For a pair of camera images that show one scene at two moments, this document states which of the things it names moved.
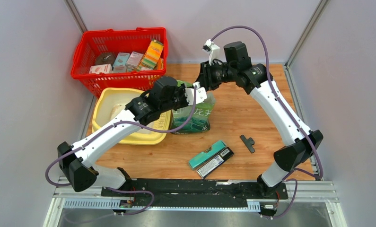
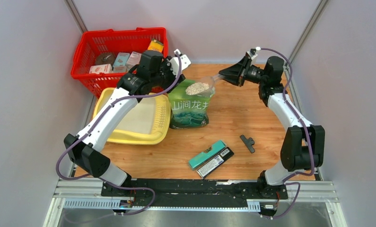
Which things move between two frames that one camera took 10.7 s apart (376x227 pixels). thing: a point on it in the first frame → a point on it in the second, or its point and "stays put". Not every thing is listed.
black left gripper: x=181 y=89 → x=170 y=84
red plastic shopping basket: x=90 y=45 stays put
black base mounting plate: x=194 y=192 stays put
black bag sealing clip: x=249 y=143 stays put
